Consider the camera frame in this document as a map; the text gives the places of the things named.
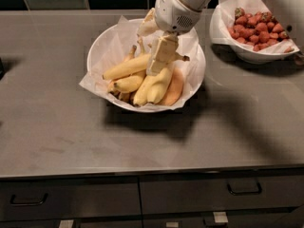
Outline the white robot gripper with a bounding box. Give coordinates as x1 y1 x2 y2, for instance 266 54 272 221
137 0 202 76

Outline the black drawer handle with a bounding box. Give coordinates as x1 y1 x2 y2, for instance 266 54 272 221
9 193 48 207
227 180 262 196

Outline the paper liner under strawberries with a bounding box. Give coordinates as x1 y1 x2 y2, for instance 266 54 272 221
210 0 304 62

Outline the pile of red strawberries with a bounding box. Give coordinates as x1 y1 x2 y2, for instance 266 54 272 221
227 7 289 52

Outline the orange-tinted banana right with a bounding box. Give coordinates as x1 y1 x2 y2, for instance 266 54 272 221
159 67 184 106

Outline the white paper bowl liner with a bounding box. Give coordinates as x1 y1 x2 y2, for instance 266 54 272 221
78 15 204 112

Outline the right black drawer handle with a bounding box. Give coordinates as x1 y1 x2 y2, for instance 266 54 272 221
227 180 262 196

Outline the right dark drawer front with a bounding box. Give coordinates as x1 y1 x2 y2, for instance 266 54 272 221
140 168 304 215

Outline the left black drawer handle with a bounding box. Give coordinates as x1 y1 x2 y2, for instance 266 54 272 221
9 193 48 207

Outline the left dark drawer front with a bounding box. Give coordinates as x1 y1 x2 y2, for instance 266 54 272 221
0 178 141 221

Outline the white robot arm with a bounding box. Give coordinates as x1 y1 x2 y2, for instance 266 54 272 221
138 0 211 76

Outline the short yellow banana left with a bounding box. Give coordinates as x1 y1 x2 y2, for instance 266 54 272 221
114 70 145 93

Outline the back banana with stem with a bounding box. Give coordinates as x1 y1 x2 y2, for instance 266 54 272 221
107 45 137 96

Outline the white strawberry bowl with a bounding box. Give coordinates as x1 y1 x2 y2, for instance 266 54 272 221
209 1 299 64

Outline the long yellow banana middle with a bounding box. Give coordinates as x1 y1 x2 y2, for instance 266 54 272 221
133 75 156 106

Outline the dark drawer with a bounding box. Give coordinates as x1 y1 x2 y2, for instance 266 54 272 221
140 168 304 215
0 178 141 221

